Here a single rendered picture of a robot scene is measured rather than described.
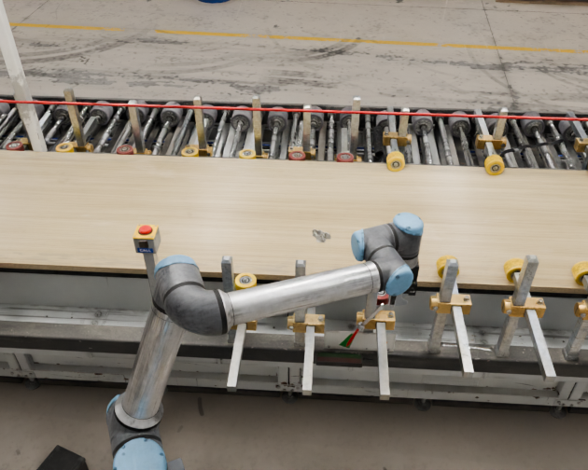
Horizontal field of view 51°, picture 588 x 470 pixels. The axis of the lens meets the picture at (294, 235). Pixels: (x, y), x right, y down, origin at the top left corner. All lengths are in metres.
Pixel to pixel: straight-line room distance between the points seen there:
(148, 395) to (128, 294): 0.79
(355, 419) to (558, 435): 0.93
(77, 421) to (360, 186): 1.70
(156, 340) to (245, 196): 1.12
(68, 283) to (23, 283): 0.19
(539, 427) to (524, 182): 1.13
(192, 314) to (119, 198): 1.34
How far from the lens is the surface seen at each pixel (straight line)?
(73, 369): 3.13
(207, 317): 1.53
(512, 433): 3.12
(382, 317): 2.23
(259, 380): 2.92
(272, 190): 2.74
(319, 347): 2.34
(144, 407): 1.94
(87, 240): 2.61
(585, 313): 2.33
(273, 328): 2.51
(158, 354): 1.78
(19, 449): 3.16
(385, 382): 2.06
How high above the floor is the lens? 2.51
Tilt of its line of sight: 40 degrees down
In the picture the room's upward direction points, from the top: straight up
